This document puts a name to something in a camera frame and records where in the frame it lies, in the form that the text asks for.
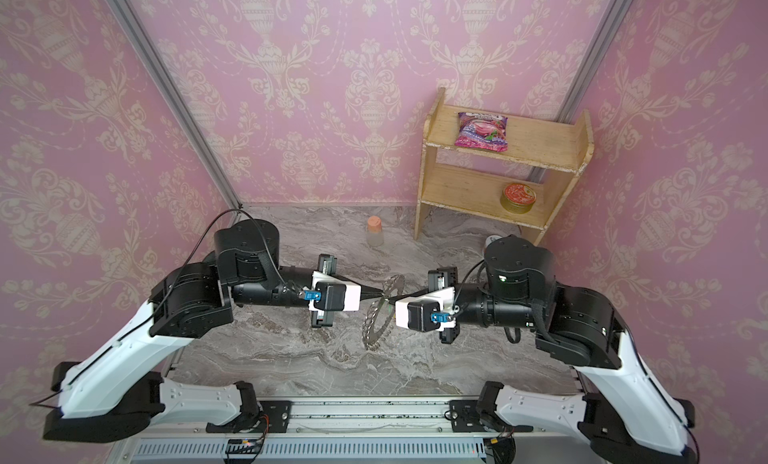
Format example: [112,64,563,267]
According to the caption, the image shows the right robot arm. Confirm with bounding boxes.
[398,235,701,463]

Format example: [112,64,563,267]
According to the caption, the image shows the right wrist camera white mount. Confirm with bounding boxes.
[395,287,457,333]

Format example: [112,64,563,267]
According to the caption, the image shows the wooden two-tier shelf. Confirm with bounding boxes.
[413,87,595,244]

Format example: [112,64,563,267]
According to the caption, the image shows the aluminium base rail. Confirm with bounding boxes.
[107,396,601,463]

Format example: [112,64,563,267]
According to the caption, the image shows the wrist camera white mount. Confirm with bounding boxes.
[395,287,457,333]
[299,271,362,313]

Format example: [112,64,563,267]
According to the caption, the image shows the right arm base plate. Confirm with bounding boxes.
[443,399,534,435]

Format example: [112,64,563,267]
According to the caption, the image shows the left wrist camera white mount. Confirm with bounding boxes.
[299,271,362,313]

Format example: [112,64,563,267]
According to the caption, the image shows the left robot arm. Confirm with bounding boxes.
[42,214,383,443]

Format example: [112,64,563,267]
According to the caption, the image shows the red lid gold tin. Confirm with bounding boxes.
[500,183,537,214]

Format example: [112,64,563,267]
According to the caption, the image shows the orange cap clear bottle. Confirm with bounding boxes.
[366,216,384,248]

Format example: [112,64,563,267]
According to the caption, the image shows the white lid small jar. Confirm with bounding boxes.
[483,235,500,249]

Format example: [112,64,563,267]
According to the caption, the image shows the pink snack bag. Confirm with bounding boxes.
[455,112,508,153]

